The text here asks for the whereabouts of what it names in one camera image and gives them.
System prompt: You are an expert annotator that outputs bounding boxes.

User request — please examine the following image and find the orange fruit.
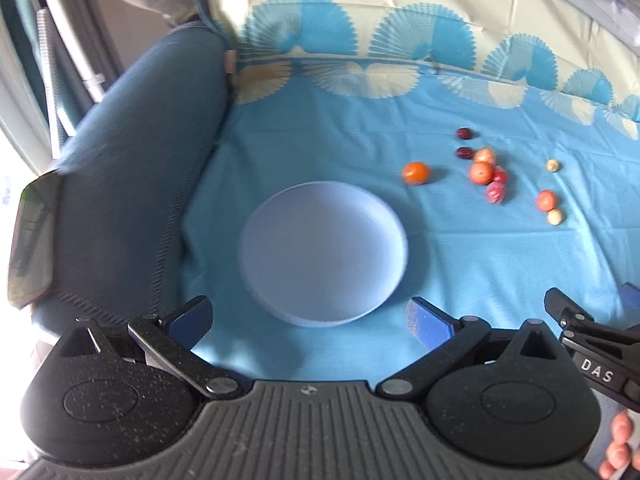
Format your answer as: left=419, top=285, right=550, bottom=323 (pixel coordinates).
left=536, top=190, right=558, bottom=212

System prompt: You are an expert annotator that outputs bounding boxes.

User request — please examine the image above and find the blue sofa armrest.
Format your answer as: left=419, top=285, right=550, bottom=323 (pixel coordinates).
left=32, top=23, right=230, bottom=336

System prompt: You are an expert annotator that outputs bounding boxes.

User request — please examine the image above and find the blue patterned sofa cloth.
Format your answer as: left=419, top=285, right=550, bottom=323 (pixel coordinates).
left=182, top=0, right=639, bottom=382

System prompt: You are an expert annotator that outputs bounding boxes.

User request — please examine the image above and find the person right hand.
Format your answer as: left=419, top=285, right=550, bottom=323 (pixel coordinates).
left=599, top=411, right=639, bottom=480

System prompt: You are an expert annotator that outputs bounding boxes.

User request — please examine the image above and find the orange tangerine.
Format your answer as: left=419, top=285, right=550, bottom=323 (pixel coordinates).
left=401, top=162, right=431, bottom=185

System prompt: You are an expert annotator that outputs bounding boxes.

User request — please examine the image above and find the pink fruit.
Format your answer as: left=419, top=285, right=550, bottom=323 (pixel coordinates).
left=485, top=181, right=506, bottom=204

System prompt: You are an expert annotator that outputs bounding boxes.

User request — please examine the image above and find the dark red jujube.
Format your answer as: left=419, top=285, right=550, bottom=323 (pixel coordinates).
left=456, top=127, right=473, bottom=140
left=456, top=146, right=475, bottom=159

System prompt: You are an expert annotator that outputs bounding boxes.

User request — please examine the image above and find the orange-pink fruit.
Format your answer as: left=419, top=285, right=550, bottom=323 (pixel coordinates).
left=473, top=146, right=497, bottom=166
left=469, top=160, right=495, bottom=185

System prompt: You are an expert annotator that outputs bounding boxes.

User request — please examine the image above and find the light blue round plate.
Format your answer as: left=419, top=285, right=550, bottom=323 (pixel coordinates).
left=238, top=181, right=409, bottom=328

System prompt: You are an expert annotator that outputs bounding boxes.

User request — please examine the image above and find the small red fruit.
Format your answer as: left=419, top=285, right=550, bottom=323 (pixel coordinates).
left=492, top=166, right=509, bottom=185

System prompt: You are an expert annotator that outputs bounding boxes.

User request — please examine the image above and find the dark tablet on armrest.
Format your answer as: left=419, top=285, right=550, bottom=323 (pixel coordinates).
left=8, top=171, right=63, bottom=309

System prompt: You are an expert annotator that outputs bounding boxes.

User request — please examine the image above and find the beige longan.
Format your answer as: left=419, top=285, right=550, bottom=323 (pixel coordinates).
left=546, top=159, right=560, bottom=172
left=547, top=208, right=564, bottom=226

